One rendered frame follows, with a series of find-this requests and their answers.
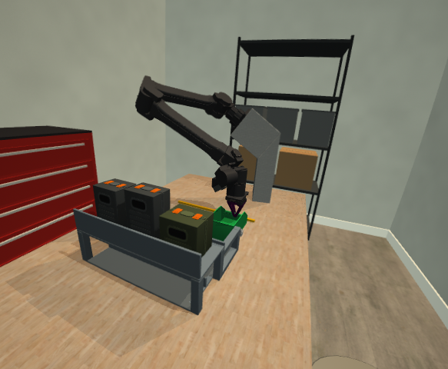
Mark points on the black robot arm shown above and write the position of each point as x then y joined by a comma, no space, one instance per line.
218,105

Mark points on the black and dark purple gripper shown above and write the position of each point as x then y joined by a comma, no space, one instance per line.
239,199

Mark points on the grey metal shelf rack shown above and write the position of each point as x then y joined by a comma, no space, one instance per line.
171,272

